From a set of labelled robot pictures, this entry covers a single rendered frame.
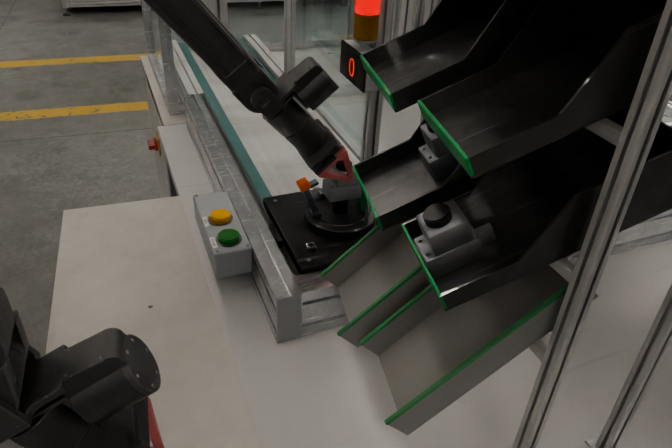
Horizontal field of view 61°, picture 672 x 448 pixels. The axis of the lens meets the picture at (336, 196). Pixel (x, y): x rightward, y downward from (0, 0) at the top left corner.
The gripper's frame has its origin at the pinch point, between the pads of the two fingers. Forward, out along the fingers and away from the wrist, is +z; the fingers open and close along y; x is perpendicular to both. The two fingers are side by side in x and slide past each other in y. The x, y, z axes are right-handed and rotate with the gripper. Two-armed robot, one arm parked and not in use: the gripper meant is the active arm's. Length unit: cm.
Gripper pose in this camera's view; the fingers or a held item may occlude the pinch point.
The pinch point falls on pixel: (343, 170)
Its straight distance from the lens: 106.0
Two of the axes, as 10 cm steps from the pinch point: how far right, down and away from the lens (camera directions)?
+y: -3.7, -5.2, 7.7
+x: -7.2, 6.8, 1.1
